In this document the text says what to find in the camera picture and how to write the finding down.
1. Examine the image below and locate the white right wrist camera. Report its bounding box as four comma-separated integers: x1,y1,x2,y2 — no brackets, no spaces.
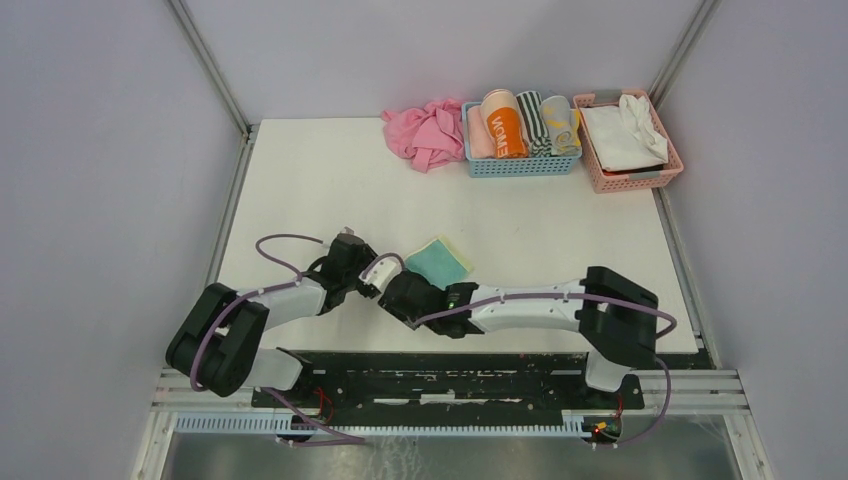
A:
360,256,404,293

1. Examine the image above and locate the orange rolled towel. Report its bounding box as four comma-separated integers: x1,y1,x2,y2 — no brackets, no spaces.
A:
480,89,529,159

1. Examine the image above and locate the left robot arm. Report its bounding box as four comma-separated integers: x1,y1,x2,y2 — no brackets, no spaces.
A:
165,233,377,407

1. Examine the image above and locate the pale yellow teal towel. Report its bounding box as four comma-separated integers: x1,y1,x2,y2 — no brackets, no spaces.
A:
405,235,474,289

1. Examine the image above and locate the yellow grey patterned towel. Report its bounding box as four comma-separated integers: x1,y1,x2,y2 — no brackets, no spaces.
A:
540,95,582,156

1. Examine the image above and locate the pink plastic basket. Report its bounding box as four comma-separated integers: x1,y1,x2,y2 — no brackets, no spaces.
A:
573,89,684,193

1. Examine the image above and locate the pale pink rolled towel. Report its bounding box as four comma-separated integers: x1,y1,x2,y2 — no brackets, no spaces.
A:
466,105,495,159

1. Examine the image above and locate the black white striped rolled towel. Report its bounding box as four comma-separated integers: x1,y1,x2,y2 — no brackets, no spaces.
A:
516,90,552,158

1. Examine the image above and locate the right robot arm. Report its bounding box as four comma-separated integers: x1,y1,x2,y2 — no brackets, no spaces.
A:
360,262,661,408

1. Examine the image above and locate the white folded cloth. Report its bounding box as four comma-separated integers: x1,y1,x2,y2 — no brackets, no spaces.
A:
582,94,669,172

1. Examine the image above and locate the blue plastic basket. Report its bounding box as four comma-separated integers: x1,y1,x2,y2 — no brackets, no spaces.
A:
461,102,583,178

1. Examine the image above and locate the crumpled pink towel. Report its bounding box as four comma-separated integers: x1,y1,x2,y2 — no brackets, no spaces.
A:
380,98,465,173

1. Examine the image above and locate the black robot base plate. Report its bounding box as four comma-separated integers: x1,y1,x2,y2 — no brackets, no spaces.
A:
283,351,649,427

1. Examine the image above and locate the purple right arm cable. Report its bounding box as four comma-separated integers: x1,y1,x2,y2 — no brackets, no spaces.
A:
361,251,678,449

